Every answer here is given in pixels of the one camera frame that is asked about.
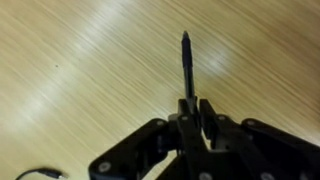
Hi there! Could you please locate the black pen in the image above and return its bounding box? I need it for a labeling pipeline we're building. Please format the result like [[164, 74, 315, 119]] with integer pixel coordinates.
[[180, 30, 198, 112]]

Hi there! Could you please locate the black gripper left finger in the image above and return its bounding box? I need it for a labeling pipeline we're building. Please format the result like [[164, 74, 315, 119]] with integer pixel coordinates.
[[87, 98, 208, 180]]

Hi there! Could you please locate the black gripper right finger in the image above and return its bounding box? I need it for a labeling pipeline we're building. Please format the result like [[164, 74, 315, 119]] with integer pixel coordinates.
[[198, 98, 320, 180]]

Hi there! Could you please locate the black cable with jack plug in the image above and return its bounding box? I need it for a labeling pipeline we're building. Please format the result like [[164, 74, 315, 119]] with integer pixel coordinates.
[[14, 167, 70, 180]]

